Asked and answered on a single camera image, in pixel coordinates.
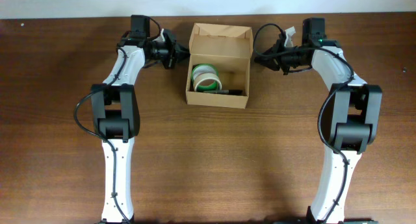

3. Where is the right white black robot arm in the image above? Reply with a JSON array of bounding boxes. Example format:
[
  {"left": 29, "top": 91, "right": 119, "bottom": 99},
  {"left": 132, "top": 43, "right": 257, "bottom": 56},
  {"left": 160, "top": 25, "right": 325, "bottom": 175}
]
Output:
[{"left": 255, "top": 18, "right": 382, "bottom": 223}]

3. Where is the white masking tape roll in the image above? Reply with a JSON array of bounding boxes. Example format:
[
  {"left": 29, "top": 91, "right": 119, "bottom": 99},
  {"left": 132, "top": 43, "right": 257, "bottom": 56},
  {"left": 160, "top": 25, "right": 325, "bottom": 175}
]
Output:
[{"left": 193, "top": 73, "right": 222, "bottom": 92}]

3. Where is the green tape roll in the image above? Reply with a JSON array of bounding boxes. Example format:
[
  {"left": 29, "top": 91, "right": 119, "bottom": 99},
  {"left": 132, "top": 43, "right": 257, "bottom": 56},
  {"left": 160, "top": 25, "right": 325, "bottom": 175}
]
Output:
[{"left": 191, "top": 64, "right": 219, "bottom": 92}]

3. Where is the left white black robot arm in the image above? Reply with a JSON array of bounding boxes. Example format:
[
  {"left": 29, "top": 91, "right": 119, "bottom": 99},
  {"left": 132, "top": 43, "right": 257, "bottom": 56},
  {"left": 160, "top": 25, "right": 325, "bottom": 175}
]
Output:
[{"left": 90, "top": 15, "right": 190, "bottom": 223}]

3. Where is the black grey permanent marker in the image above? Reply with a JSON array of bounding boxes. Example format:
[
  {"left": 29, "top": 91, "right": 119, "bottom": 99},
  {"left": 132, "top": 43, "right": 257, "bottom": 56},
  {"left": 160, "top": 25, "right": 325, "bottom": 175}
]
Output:
[{"left": 203, "top": 90, "right": 243, "bottom": 95}]

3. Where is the brown cardboard box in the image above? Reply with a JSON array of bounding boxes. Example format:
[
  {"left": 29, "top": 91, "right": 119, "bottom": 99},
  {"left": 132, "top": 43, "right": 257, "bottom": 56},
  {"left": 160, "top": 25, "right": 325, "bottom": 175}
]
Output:
[{"left": 185, "top": 23, "right": 253, "bottom": 108}]

